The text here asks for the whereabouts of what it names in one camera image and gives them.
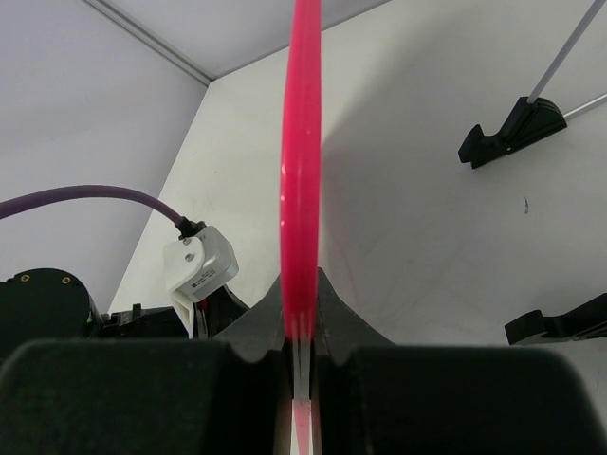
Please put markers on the pink framed whiteboard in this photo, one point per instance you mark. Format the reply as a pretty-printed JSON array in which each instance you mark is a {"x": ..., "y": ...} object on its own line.
[{"x": 300, "y": 183}]

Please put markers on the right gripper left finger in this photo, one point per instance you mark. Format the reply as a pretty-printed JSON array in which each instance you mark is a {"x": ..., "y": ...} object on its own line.
[{"x": 229, "y": 394}]

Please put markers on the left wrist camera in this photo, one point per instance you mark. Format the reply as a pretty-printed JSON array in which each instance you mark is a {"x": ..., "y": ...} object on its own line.
[{"x": 194, "y": 268}]

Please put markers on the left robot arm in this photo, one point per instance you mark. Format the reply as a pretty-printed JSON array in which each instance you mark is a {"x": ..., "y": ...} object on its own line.
[{"x": 53, "y": 304}]

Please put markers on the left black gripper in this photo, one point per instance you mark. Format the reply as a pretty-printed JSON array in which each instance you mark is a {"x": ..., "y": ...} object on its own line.
[{"x": 212, "y": 315}]

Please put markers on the wire whiteboard stand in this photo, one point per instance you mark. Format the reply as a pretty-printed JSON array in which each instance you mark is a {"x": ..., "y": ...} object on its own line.
[{"x": 532, "y": 119}]

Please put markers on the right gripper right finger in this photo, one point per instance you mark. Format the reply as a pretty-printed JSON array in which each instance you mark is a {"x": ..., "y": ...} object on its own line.
[{"x": 371, "y": 396}]

